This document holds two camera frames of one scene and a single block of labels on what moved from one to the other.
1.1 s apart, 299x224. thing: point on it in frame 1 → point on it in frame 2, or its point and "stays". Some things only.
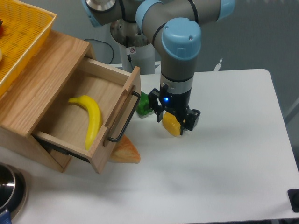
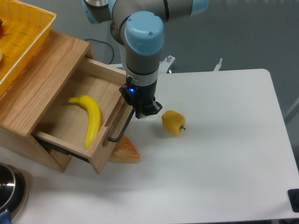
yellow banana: x=96 y=119 stays
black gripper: x=175 y=96 → x=143 y=94
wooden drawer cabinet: x=36 y=91 stays
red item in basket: x=1 y=28 stays
